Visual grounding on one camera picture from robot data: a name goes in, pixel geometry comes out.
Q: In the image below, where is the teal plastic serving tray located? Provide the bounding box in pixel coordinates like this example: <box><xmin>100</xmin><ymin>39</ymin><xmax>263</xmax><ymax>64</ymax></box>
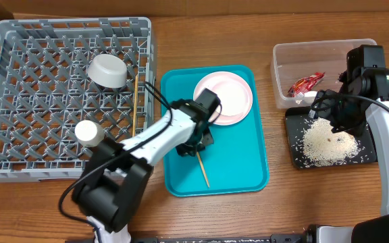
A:
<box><xmin>161</xmin><ymin>65</ymin><xmax>269</xmax><ymax>197</ymax></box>

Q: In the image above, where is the black plastic tray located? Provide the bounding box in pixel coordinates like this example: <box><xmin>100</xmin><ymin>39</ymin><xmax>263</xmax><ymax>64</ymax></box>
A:
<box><xmin>284</xmin><ymin>107</ymin><xmax>377</xmax><ymax>169</ymax></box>

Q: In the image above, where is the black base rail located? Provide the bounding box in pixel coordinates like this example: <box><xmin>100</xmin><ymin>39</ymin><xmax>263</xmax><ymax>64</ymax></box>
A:
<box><xmin>131</xmin><ymin>234</ymin><xmax>316</xmax><ymax>243</ymax></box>

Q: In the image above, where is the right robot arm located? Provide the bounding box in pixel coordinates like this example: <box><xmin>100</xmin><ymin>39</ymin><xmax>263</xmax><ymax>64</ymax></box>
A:
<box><xmin>303</xmin><ymin>45</ymin><xmax>389</xmax><ymax>242</ymax></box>

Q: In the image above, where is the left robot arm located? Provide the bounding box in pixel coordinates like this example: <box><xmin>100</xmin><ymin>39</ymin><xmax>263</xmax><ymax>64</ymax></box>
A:
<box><xmin>69</xmin><ymin>88</ymin><xmax>221</xmax><ymax>242</ymax></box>

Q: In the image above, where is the grey plastic dish rack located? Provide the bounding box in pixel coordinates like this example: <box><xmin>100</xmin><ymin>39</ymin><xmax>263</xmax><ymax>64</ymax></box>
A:
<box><xmin>0</xmin><ymin>17</ymin><xmax>157</xmax><ymax>182</ymax></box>

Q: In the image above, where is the white cup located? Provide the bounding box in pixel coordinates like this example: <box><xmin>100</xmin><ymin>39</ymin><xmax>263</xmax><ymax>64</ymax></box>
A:
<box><xmin>74</xmin><ymin>120</ymin><xmax>105</xmax><ymax>147</ymax></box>

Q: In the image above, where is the grey metal bowl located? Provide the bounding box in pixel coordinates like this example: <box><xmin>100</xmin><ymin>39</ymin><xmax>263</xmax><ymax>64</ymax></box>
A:
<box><xmin>86</xmin><ymin>54</ymin><xmax>128</xmax><ymax>88</ymax></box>

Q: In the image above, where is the wooden chopstick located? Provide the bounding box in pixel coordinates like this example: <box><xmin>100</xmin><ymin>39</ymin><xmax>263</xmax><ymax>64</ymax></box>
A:
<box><xmin>196</xmin><ymin>152</ymin><xmax>210</xmax><ymax>188</ymax></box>
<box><xmin>132</xmin><ymin>75</ymin><xmax>138</xmax><ymax>137</ymax></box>

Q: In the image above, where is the red snack wrapper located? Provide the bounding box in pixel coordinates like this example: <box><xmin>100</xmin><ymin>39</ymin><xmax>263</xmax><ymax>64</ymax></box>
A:
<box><xmin>288</xmin><ymin>72</ymin><xmax>325</xmax><ymax>97</ymax></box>

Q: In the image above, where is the pile of rice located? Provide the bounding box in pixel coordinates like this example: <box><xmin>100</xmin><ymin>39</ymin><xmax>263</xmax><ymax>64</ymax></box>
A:
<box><xmin>290</xmin><ymin>118</ymin><xmax>365</xmax><ymax>169</ymax></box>

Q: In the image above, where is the clear plastic bin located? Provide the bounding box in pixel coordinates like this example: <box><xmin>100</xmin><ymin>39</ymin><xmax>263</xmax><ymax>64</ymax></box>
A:
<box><xmin>271</xmin><ymin>38</ymin><xmax>376</xmax><ymax>109</ymax></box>

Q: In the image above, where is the large white plate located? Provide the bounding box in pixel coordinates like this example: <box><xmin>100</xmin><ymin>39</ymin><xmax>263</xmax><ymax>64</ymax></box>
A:
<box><xmin>193</xmin><ymin>71</ymin><xmax>253</xmax><ymax>126</ymax></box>

